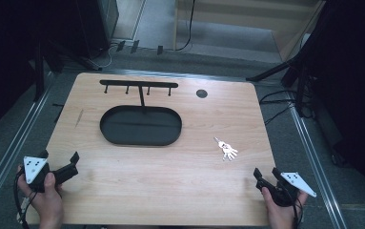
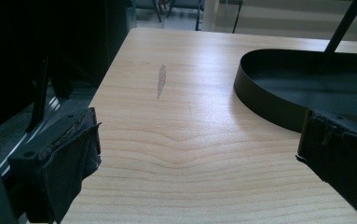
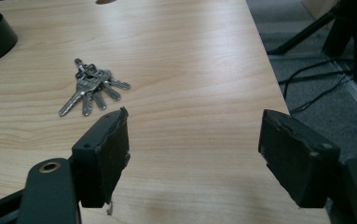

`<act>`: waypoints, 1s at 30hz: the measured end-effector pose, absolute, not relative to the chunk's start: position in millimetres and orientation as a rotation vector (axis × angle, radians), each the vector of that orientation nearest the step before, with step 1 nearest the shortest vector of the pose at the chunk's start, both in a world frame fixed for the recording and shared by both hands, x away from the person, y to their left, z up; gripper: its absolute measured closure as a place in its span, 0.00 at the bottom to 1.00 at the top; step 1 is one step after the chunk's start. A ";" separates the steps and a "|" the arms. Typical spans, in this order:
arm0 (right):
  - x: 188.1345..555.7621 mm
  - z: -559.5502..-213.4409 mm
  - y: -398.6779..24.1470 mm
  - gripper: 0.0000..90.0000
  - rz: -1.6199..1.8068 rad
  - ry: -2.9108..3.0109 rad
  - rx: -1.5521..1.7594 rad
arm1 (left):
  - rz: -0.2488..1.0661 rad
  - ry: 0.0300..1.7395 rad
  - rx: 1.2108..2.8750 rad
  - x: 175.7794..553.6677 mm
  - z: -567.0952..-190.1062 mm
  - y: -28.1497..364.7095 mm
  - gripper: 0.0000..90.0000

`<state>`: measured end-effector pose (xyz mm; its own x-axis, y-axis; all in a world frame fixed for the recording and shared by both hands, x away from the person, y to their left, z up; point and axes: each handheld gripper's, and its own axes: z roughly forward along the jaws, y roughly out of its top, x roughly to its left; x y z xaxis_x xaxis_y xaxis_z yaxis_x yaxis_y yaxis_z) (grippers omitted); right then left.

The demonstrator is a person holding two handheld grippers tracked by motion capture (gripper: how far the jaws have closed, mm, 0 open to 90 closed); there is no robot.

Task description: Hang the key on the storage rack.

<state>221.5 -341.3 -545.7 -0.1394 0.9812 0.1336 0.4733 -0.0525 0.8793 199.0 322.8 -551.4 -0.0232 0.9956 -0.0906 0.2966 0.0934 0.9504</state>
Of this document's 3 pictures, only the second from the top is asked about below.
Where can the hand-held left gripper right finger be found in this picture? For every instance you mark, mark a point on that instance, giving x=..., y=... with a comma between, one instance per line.
x=340, y=149

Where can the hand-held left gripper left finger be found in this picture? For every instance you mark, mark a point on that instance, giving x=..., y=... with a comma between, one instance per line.
x=55, y=161

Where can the black oval tray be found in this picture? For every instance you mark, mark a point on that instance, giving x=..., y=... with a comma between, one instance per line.
x=306, y=81

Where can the black metal stand pole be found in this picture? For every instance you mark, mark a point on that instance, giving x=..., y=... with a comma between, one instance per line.
x=342, y=26

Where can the thin black stand leg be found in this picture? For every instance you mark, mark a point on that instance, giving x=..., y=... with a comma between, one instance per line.
x=237, y=17

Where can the chair legs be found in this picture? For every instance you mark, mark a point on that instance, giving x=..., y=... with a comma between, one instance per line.
x=179, y=11

